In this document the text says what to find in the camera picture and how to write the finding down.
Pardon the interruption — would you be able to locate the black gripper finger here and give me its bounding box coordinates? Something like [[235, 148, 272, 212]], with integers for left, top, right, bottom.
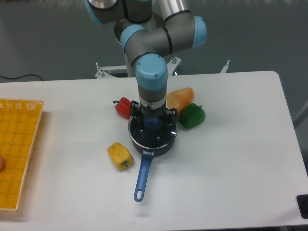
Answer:
[[129, 101, 143, 125], [162, 108, 178, 125]]

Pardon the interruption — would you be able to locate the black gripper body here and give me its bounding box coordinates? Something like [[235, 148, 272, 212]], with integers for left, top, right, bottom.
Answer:
[[140, 102, 166, 118]]

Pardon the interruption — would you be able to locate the glass lid blue knob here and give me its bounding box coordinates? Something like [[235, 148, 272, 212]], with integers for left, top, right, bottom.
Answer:
[[128, 117, 178, 149]]

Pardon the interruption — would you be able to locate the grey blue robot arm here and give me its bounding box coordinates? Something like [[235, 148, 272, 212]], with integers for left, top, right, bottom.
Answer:
[[85, 0, 207, 123]]

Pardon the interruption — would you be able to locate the red bell pepper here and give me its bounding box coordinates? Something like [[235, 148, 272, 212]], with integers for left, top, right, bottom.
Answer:
[[113, 97, 131, 119]]

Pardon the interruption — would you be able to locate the orange bread loaf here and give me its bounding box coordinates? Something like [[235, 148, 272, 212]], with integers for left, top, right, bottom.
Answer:
[[167, 87, 194, 116]]

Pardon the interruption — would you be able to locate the green bell pepper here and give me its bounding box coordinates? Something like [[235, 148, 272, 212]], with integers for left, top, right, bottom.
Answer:
[[180, 103, 206, 129]]

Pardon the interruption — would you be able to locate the dark blue saucepan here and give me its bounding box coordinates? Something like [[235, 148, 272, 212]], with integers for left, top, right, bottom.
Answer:
[[128, 114, 179, 202]]

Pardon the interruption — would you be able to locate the yellow bell pepper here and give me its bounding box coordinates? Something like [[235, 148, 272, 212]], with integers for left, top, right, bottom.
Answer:
[[107, 142, 134, 170]]

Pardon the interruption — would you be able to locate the yellow woven basket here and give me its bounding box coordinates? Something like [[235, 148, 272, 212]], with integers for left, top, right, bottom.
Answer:
[[0, 98, 44, 211]]

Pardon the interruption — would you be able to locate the grey table leg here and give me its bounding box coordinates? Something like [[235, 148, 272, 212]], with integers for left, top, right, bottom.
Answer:
[[293, 101, 308, 129]]

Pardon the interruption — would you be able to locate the black table corner device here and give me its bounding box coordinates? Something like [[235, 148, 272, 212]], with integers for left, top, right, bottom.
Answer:
[[296, 194, 308, 219]]

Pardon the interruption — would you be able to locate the black floor cable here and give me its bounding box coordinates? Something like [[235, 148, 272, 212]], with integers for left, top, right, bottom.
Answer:
[[0, 74, 44, 81]]

